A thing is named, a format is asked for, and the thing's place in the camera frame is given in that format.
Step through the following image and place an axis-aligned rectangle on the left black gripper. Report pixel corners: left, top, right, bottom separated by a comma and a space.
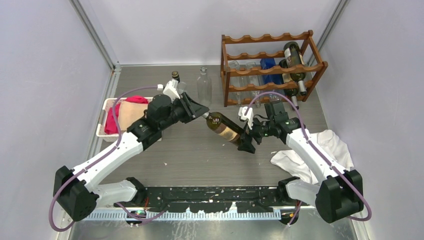
159, 91, 209, 131

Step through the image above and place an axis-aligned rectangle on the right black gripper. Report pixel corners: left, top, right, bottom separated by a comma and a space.
237, 114, 275, 154

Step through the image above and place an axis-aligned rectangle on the dark green wine bottle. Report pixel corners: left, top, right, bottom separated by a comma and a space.
279, 58, 300, 110

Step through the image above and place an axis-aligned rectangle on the blue square glass bottle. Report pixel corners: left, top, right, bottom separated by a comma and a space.
259, 58, 284, 100

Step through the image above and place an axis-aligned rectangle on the green wine bottle front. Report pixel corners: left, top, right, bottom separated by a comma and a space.
283, 41, 307, 96

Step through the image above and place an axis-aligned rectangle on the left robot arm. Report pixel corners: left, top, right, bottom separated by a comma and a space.
53, 92, 210, 222

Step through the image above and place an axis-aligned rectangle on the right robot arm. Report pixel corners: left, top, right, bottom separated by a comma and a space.
237, 102, 365, 223

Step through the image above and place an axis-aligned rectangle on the clear whisky bottle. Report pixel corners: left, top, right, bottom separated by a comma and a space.
171, 71, 187, 95

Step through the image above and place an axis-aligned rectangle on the tall clear glass bottle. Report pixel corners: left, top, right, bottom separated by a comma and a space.
197, 67, 212, 107

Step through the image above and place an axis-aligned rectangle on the wooden wine rack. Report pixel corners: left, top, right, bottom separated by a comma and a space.
220, 30, 329, 107

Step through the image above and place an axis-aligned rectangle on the beige folded cloth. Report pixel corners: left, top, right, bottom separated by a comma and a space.
118, 101, 148, 131

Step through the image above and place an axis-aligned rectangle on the white cloth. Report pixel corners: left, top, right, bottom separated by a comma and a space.
270, 129, 354, 185

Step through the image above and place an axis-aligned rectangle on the white plastic basket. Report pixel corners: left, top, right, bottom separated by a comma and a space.
96, 97, 153, 142

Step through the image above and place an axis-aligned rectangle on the red cloth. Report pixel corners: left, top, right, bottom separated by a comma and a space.
104, 95, 149, 135

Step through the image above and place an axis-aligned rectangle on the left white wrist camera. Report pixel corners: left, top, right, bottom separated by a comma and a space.
157, 79, 181, 102

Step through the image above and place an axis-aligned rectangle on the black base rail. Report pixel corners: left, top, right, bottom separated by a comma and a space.
121, 186, 297, 214

